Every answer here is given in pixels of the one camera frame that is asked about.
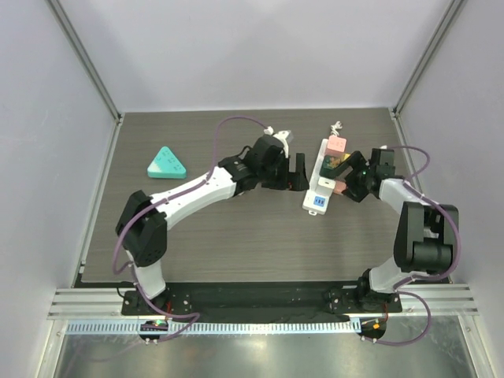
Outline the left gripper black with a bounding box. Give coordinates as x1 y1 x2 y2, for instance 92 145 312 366
258 153 309 191

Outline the large pink cube plug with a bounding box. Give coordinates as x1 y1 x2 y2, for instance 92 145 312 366
325 135 347 157

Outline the dark green patterned cube plug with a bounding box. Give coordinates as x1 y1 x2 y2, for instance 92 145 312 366
319 155 343 180

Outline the white power strip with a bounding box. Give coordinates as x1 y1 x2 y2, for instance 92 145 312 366
302 135 346 216

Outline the white charger plug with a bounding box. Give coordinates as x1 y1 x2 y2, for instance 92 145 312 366
317 177 335 193

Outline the small pink cube plug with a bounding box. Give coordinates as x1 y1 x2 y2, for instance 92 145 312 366
333 180 347 195

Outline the teal triangular socket base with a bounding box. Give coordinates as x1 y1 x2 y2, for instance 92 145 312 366
146 146 187 180

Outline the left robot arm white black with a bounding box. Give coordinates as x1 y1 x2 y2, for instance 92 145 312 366
116 131 309 315

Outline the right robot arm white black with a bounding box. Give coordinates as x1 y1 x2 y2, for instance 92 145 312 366
321 148 461 312

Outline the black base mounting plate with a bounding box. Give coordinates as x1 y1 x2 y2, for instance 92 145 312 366
121 281 402 315

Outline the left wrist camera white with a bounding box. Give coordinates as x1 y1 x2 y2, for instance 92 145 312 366
263 126 294 147

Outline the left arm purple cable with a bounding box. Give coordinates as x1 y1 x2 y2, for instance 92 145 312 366
113 115 276 342

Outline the white slotted cable duct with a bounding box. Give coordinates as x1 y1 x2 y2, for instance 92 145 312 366
66 318 361 336

